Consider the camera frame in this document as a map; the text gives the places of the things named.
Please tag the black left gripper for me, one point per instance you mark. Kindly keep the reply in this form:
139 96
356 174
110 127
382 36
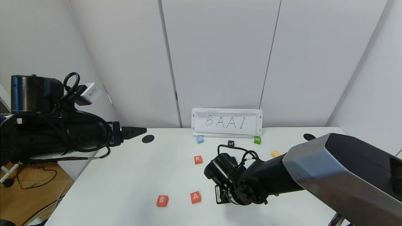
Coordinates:
116 134

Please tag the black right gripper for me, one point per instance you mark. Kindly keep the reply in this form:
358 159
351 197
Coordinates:
218 194

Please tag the orange block letter A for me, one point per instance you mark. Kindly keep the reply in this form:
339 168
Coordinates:
195 197

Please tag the orange block letter B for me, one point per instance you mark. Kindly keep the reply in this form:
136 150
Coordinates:
162 201

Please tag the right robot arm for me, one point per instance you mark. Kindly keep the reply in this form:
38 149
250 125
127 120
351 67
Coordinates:
329 166

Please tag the white BAAI sign board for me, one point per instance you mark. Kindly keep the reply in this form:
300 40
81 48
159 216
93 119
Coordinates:
226 122

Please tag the black table grommet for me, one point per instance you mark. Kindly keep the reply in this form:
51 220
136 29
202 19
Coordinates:
308 136
148 138

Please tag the orange block letter R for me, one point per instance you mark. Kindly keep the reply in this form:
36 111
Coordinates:
198 159

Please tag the light blue letter block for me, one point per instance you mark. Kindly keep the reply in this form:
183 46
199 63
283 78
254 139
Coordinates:
200 139

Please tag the green block letter S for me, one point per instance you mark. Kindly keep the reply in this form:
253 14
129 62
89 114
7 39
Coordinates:
257 140

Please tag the yellow letter block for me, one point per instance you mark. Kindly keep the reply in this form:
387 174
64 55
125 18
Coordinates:
275 153

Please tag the white power strip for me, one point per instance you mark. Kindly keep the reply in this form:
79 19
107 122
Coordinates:
35 222

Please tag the white wall panel bracket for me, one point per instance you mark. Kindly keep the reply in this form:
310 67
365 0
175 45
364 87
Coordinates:
110 100

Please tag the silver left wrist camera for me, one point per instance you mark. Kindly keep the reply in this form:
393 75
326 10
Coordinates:
89 93

